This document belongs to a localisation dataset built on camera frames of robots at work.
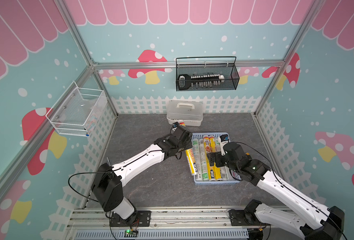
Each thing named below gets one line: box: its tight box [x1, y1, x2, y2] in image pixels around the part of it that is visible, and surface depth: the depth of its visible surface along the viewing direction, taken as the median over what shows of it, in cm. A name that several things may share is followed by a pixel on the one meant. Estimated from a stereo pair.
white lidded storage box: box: [166, 100, 203, 127], surface depth 111 cm
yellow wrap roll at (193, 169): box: [185, 148, 198, 176], surface depth 80 cm
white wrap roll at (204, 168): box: [199, 138, 209, 182], surface depth 88 cm
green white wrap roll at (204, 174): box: [192, 138, 209, 182], surface depth 93 cm
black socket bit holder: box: [178, 74, 225, 90], surface depth 91 cm
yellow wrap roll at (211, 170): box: [203, 135, 217, 182], surface depth 92 cm
